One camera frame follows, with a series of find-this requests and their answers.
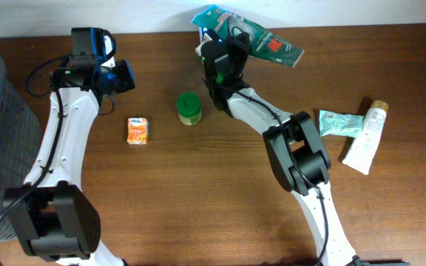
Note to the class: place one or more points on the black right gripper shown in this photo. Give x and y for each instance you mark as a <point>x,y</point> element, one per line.
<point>238,41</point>

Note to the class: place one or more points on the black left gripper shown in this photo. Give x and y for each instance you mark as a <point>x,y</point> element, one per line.
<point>126,80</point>

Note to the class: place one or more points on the green white sponge package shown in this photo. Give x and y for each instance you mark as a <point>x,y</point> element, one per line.
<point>264,43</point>

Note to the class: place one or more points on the green lid jar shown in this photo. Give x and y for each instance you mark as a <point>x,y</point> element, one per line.
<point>189,108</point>

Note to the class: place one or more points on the orange tissue pack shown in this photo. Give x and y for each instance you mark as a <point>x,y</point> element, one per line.
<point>138,131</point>

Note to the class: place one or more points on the mint green wipes pack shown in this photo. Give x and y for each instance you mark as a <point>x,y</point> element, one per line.
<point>344,125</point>

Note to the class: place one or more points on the white tube brown cap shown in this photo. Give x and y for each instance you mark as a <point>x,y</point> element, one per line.
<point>363,149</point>

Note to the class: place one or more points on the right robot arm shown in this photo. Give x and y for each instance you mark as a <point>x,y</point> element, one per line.
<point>297,155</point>

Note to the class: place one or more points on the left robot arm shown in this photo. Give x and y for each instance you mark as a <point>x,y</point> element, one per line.
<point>49,213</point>

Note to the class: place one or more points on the white barcode scanner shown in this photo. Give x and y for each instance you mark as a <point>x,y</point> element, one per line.
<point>203,39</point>

